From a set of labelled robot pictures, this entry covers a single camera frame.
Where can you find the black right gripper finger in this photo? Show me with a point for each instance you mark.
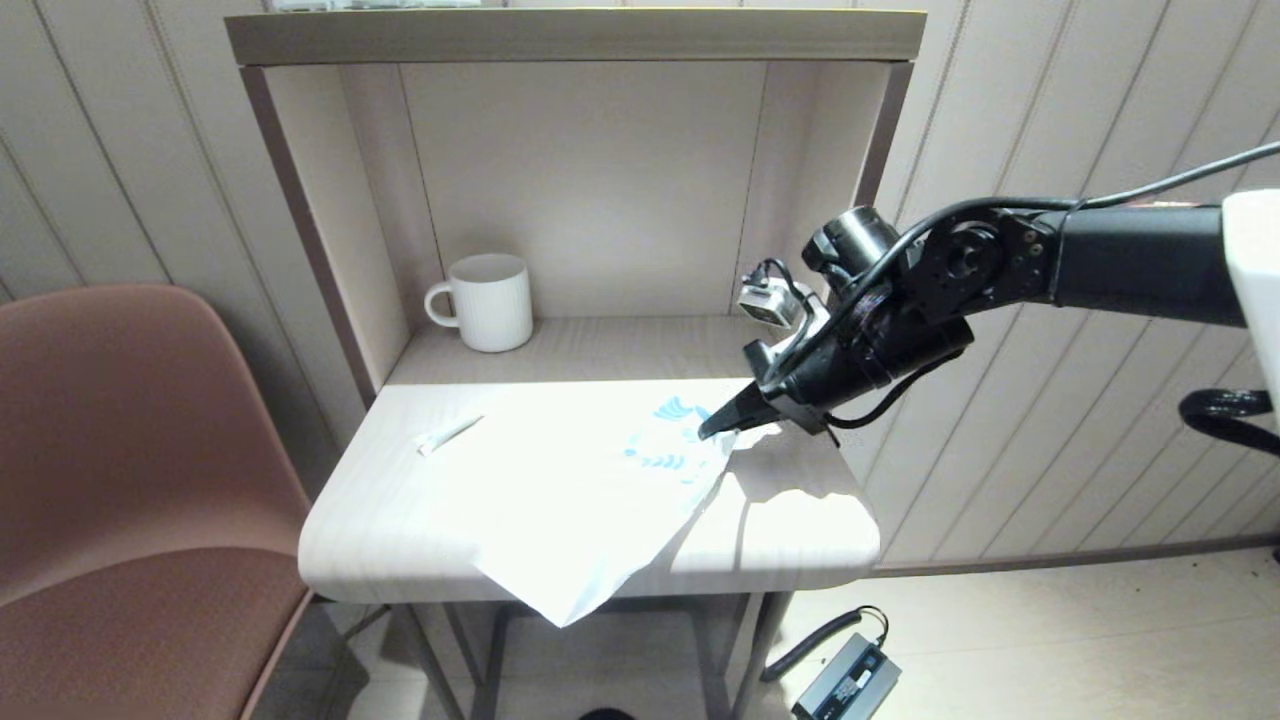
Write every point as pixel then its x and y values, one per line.
pixel 742 402
pixel 745 422

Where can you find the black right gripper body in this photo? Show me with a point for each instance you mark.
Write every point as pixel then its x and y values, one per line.
pixel 860 355

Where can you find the white floral plastic bag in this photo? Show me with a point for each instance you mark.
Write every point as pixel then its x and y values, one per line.
pixel 580 520

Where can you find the light wood shelf desk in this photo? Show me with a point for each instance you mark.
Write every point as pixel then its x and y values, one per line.
pixel 560 250

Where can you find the white ribbed mug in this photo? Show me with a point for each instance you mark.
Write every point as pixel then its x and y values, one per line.
pixel 492 305

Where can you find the grey power supply box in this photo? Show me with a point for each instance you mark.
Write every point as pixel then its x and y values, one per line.
pixel 845 680

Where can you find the pink brown chair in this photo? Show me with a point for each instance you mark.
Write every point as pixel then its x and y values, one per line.
pixel 130 450

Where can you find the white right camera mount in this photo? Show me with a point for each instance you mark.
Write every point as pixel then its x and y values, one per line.
pixel 815 320

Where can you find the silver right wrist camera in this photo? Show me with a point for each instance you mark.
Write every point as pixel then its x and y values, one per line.
pixel 768 300

